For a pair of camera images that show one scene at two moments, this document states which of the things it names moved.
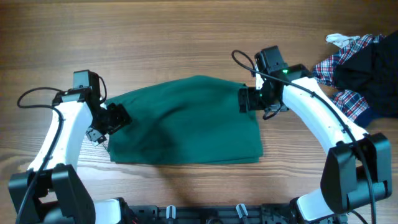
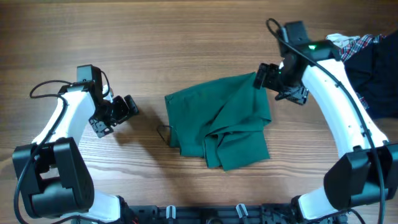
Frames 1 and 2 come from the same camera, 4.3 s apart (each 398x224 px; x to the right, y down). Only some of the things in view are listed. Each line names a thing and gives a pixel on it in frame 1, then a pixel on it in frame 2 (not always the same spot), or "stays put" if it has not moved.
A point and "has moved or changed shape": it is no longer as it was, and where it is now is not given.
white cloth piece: (339, 40) stays put
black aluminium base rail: (273, 213) stays put
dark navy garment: (373, 73) stays put
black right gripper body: (243, 100) -> (277, 82)
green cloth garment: (185, 120) has moved or changed shape
